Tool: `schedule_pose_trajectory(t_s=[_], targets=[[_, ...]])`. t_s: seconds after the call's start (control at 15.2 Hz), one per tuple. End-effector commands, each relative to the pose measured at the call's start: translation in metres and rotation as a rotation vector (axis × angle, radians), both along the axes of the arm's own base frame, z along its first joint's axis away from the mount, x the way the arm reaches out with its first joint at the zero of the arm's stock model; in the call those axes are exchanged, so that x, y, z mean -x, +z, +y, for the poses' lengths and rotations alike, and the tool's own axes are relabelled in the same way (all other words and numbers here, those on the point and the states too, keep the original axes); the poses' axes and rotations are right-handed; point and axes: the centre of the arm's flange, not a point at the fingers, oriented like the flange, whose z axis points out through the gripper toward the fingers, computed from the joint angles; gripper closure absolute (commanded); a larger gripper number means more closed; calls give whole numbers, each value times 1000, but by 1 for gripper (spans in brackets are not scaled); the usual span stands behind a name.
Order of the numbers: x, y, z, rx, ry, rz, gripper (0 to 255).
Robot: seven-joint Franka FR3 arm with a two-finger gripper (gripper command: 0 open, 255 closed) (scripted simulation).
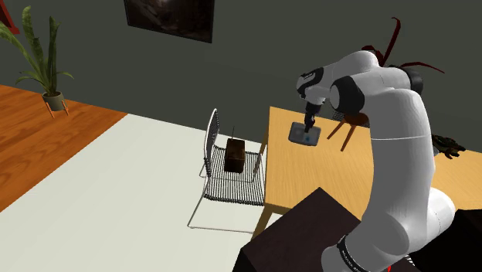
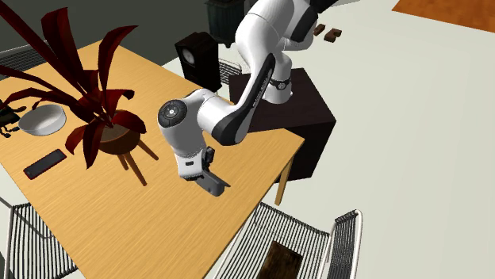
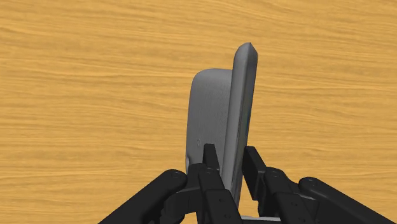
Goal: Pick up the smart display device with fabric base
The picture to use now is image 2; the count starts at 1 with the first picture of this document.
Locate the white bowl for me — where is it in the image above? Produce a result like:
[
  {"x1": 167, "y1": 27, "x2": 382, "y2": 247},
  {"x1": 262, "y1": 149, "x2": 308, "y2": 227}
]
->
[{"x1": 17, "y1": 103, "x2": 67, "y2": 137}]

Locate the dark robot stand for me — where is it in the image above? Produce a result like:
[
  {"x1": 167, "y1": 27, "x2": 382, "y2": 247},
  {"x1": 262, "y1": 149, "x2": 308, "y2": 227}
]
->
[{"x1": 228, "y1": 67, "x2": 337, "y2": 183}]

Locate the dark brown wooden board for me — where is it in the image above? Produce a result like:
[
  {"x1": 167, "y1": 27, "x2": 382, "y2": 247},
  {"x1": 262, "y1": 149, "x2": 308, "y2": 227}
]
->
[{"x1": 256, "y1": 240, "x2": 304, "y2": 279}]

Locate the black figure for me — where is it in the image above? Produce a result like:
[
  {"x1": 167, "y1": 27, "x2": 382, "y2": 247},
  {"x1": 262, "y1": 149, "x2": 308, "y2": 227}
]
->
[{"x1": 0, "y1": 99, "x2": 28, "y2": 140}]

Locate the light wooden table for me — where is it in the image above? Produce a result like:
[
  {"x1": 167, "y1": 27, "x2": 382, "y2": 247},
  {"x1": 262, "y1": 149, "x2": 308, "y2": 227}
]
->
[{"x1": 0, "y1": 40, "x2": 305, "y2": 279}]

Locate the red-leaved plant in brown pot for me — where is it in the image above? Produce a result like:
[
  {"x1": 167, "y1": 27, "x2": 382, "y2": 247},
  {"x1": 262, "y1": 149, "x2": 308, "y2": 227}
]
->
[{"x1": 0, "y1": 0, "x2": 160, "y2": 188}]

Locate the orange rug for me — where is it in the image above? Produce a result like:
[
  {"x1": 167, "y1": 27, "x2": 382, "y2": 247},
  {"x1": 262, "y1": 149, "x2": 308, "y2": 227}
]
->
[{"x1": 391, "y1": 0, "x2": 495, "y2": 35}]

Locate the black loudspeaker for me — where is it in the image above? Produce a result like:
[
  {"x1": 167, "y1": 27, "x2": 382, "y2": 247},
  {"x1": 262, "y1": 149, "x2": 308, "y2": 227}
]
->
[{"x1": 174, "y1": 31, "x2": 224, "y2": 94}]

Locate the black phone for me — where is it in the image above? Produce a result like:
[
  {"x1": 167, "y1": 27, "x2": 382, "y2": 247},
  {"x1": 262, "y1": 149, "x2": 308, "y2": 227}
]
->
[{"x1": 22, "y1": 148, "x2": 68, "y2": 181}]

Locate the dark green cabinet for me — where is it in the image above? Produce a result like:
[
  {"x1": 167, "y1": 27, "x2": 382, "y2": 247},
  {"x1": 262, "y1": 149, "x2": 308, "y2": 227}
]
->
[{"x1": 204, "y1": 0, "x2": 247, "y2": 49}]

